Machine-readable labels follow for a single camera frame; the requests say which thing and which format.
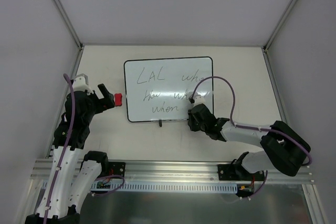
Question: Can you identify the red whiteboard eraser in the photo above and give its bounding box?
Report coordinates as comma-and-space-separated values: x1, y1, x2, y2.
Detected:
114, 93, 123, 107

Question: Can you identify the white whiteboard black frame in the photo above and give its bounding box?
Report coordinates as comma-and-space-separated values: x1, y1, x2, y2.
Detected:
123, 56, 214, 123

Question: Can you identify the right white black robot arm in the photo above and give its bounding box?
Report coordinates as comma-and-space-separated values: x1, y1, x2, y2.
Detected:
188, 103, 312, 180

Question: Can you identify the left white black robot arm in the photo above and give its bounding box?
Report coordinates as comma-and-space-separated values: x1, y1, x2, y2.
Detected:
25, 84, 115, 223

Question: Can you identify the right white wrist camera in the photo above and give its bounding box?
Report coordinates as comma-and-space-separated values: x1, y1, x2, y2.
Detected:
189, 94, 206, 107

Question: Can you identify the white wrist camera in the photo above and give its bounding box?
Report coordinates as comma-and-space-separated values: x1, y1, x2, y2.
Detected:
189, 94, 206, 107
72, 73, 93, 95

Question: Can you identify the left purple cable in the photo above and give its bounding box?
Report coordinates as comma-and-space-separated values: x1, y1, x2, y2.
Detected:
41, 73, 127, 224

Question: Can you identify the purple cable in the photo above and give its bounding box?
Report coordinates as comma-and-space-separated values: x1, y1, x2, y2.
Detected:
193, 76, 314, 204
41, 73, 127, 224

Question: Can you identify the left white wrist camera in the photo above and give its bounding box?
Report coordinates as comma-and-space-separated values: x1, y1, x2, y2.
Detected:
72, 73, 93, 95

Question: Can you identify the left aluminium frame post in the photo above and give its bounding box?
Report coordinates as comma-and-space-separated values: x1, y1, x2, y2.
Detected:
52, 0, 83, 77

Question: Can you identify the aluminium frame post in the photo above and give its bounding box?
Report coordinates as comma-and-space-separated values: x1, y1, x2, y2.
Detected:
52, 0, 83, 77
262, 0, 299, 123

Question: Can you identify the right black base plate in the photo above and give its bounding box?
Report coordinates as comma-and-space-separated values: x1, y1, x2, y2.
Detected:
217, 164, 265, 182

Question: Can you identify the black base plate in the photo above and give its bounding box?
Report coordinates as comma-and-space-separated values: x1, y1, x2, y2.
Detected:
217, 164, 265, 182
103, 161, 126, 177

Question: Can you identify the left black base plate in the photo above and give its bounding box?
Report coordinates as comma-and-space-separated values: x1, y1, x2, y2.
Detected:
103, 161, 126, 177

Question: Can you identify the aluminium extrusion rail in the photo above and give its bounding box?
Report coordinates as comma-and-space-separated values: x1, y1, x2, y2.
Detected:
30, 158, 314, 183

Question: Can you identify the white slotted cable duct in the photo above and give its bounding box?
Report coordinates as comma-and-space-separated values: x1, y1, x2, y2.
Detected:
90, 181, 239, 194

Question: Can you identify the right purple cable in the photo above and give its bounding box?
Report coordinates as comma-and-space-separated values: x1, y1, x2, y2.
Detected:
193, 76, 314, 204

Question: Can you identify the right aluminium frame post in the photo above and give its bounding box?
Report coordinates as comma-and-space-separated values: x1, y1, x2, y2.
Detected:
262, 0, 299, 123

